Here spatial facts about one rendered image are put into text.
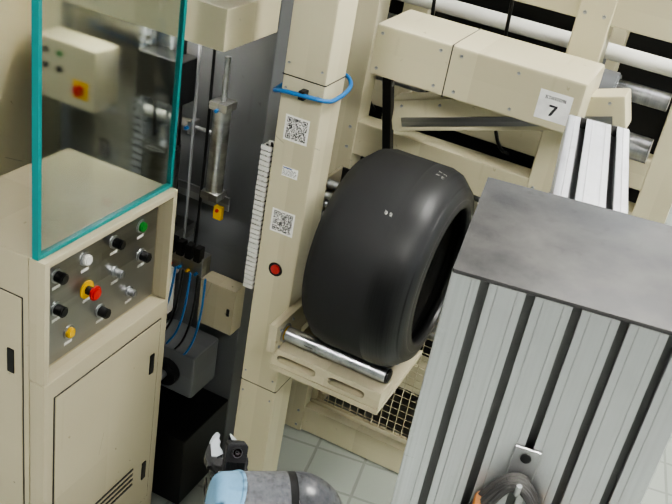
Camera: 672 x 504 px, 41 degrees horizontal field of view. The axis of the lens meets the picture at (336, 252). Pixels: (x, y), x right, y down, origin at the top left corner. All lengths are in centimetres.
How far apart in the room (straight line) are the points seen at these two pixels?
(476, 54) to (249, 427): 142
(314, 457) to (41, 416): 144
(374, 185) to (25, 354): 100
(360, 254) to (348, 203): 14
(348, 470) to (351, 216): 152
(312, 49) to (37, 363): 107
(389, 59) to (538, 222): 166
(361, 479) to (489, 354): 272
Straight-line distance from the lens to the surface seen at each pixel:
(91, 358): 259
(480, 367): 93
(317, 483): 159
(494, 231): 98
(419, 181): 241
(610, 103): 262
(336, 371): 267
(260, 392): 297
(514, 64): 252
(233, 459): 195
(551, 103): 251
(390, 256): 231
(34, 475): 270
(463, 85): 257
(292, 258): 267
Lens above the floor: 245
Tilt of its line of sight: 29 degrees down
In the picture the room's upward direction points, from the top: 11 degrees clockwise
